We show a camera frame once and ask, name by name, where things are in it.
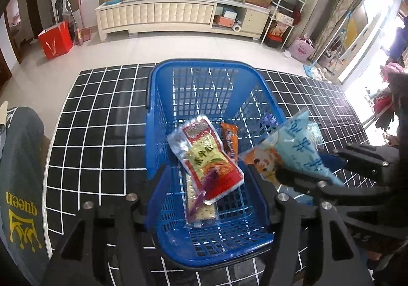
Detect red paper bag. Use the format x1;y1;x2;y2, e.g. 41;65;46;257
37;21;74;60

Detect white padded television cabinet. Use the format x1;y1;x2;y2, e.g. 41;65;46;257
96;0;271;42

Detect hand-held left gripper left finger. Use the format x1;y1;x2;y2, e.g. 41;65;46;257
41;163;174;286

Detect dark wooden doorway frame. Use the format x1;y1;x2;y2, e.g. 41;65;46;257
3;0;45;65

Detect grey crown print garment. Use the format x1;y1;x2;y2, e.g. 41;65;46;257
0;107;53;286

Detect pink quilted jacket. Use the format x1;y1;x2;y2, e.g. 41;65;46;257
381;63;408;82

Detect light blue snack packet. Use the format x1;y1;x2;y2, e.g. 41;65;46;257
239;109;345;204

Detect pink tote bag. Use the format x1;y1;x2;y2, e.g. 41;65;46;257
288;35;314;61

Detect yellow hanging cloth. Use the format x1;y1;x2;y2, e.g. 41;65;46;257
344;16;359;47

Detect red green snack packet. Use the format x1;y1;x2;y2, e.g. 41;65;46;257
167;115;245;205

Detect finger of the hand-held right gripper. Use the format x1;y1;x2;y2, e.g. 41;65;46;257
331;143;400;169
277;173;396;207

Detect white metal shelf rack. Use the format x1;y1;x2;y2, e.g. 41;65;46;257
261;0;310;51

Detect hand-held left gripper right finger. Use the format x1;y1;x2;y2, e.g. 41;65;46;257
247;166;373;286

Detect blue hanging garment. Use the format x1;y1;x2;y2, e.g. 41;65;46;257
387;18;408;63

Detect clear cracker packet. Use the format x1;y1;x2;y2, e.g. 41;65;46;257
185;174;220;229

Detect black checkered tablecloth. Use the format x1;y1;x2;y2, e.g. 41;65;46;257
45;63;378;286

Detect blue plastic basket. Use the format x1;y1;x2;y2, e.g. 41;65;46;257
146;59;287;270

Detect small violet snack packet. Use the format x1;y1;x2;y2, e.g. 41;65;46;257
263;113;278;129

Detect purple snack packet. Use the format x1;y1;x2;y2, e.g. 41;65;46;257
185;169;220;226

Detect red hanging clothes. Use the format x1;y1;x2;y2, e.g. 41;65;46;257
373;88;396;127

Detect orange snack bar wrapper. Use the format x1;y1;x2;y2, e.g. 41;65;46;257
221;122;239;164

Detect red broom with dustpan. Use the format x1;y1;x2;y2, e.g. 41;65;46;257
74;0;91;46

